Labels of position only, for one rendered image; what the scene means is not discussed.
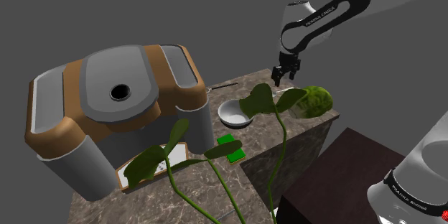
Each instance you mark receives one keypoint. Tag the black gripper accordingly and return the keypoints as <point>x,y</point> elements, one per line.
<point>289,61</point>

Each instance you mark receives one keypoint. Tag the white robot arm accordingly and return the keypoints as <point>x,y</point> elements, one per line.
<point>357,1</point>

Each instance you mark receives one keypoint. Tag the silver spoon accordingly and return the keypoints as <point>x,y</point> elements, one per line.
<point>281,91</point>

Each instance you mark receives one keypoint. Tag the green leafy plant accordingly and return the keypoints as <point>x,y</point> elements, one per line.
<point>257,102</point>

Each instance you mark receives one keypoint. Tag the green lettuce head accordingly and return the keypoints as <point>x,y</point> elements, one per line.
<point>316,102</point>

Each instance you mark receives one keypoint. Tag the white bowl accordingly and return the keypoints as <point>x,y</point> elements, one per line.
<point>231,113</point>

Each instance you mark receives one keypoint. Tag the green sponge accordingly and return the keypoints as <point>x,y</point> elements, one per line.
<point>224,139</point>

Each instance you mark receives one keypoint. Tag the dark maroon robot stand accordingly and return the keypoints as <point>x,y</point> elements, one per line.
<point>343,174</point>

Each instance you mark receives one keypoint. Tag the grey and brown coffee machine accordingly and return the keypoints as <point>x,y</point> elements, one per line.
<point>115,76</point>

